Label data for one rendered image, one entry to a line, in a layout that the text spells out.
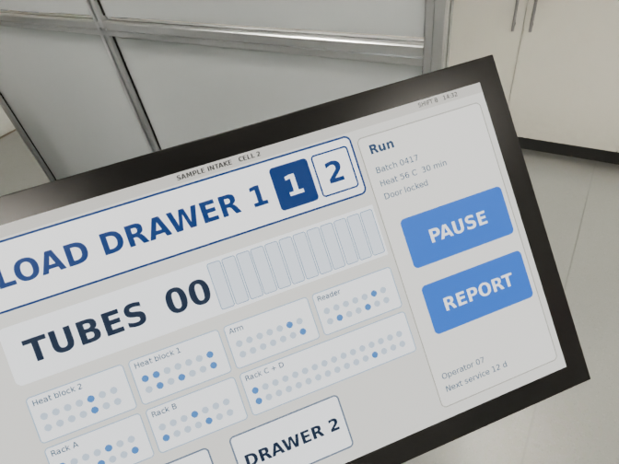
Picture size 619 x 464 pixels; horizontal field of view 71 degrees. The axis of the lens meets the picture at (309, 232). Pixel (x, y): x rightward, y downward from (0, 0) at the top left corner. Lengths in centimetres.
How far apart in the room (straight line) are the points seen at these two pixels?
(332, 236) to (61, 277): 21
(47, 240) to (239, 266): 14
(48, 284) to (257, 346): 16
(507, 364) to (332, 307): 17
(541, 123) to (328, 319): 214
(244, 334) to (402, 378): 14
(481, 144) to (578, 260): 161
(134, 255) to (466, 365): 29
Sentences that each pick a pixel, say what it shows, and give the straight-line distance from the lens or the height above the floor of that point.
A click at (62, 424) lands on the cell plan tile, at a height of 107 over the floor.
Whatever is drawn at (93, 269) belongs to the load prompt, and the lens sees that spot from 37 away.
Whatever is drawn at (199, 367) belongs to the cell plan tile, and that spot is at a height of 107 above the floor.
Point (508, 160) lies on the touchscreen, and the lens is 43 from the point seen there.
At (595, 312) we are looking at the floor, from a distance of 185.
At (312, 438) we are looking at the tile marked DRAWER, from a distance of 39.
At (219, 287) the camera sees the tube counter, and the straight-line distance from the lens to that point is 35.
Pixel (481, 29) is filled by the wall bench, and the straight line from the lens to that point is 231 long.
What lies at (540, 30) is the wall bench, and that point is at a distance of 227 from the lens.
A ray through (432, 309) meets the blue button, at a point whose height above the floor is 105.
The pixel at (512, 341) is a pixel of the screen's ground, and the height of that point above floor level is 101.
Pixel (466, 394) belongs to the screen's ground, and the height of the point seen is 99.
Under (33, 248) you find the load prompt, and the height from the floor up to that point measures 117.
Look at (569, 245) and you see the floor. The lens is 206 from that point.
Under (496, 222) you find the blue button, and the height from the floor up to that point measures 109.
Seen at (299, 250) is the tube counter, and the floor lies 112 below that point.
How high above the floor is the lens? 136
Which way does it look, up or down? 42 degrees down
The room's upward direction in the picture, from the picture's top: 10 degrees counter-clockwise
